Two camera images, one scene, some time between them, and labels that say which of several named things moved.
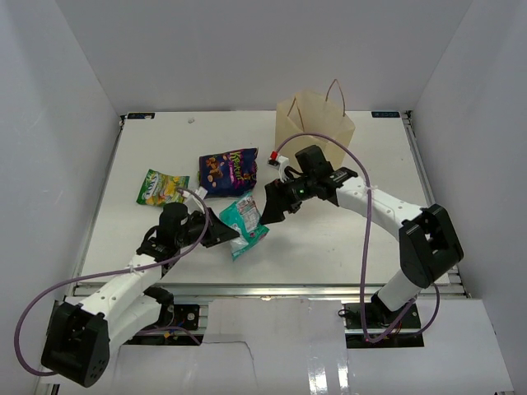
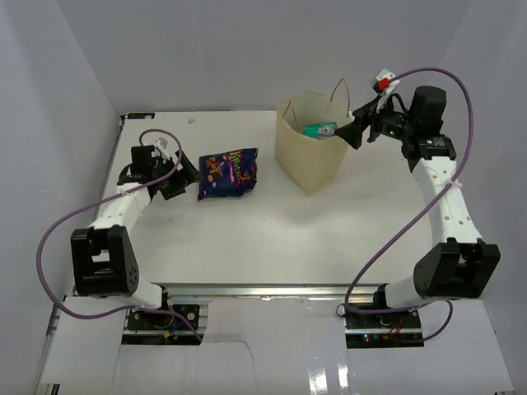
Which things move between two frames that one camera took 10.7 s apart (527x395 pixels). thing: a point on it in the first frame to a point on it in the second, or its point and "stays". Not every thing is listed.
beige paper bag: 311,112 stays
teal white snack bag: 243,217 to 321,131
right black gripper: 278,201 to 352,132
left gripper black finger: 217,231 to 190,174
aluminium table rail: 272,290 stays
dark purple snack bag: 229,173 stays
